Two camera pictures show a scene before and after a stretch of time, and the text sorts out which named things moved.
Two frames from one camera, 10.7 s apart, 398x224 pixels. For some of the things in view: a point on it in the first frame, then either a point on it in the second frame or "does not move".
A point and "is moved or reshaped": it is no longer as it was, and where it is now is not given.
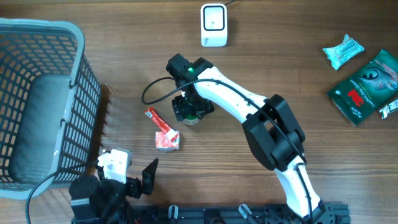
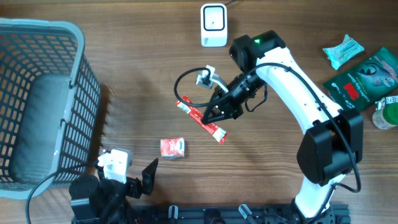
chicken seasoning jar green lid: [191, 119] to [386, 117]
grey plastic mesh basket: [50, 107] does not move
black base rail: [337, 213] does not move
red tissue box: [163, 143] is moved or reshaped
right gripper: [180, 108] to [229, 108]
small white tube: [386, 110] to [380, 104]
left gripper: [135, 190] does not move
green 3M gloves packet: [370, 89] is moved or reshaped
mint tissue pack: [339, 53] does not move
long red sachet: [171, 134] to [219, 134]
